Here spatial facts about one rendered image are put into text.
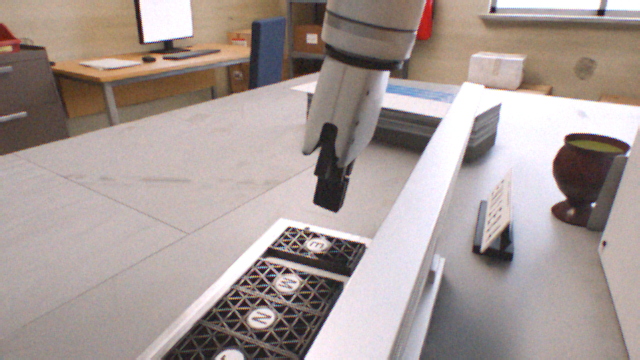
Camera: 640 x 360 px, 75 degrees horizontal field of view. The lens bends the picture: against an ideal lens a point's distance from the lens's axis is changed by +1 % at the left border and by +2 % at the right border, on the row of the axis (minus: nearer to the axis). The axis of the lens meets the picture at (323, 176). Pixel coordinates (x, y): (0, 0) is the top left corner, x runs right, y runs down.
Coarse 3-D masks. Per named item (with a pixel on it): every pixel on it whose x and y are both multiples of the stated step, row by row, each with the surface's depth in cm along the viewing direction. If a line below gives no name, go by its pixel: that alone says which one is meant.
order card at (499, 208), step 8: (512, 168) 58; (504, 176) 59; (512, 176) 55; (504, 184) 56; (512, 184) 53; (496, 192) 58; (504, 192) 54; (512, 192) 51; (488, 200) 59; (496, 200) 55; (504, 200) 52; (488, 208) 57; (496, 208) 53; (504, 208) 49; (488, 216) 54; (496, 216) 51; (504, 216) 48; (488, 224) 52; (496, 224) 49; (504, 224) 46; (488, 232) 50; (496, 232) 47; (488, 240) 48
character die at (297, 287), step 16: (256, 272) 42; (272, 272) 42; (288, 272) 42; (304, 272) 41; (240, 288) 39; (256, 288) 39; (272, 288) 39; (288, 288) 39; (304, 288) 40; (320, 288) 40; (336, 288) 40; (304, 304) 37; (320, 304) 38
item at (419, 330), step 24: (264, 240) 48; (360, 240) 48; (240, 264) 44; (432, 264) 42; (216, 288) 41; (432, 288) 41; (192, 312) 38; (432, 312) 39; (168, 336) 35; (408, 336) 36
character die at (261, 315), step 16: (224, 304) 38; (240, 304) 37; (256, 304) 37; (272, 304) 37; (288, 304) 37; (208, 320) 36; (224, 320) 36; (240, 320) 35; (256, 320) 35; (272, 320) 35; (288, 320) 36; (304, 320) 36; (320, 320) 35; (256, 336) 34; (272, 336) 34; (288, 336) 34; (304, 336) 34; (288, 352) 32; (304, 352) 33
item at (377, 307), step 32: (480, 96) 34; (448, 128) 26; (448, 160) 21; (416, 192) 18; (448, 192) 22; (384, 224) 15; (416, 224) 15; (384, 256) 13; (416, 256) 14; (352, 288) 12; (384, 288) 12; (416, 288) 16; (352, 320) 11; (384, 320) 11; (320, 352) 10; (352, 352) 10; (384, 352) 10
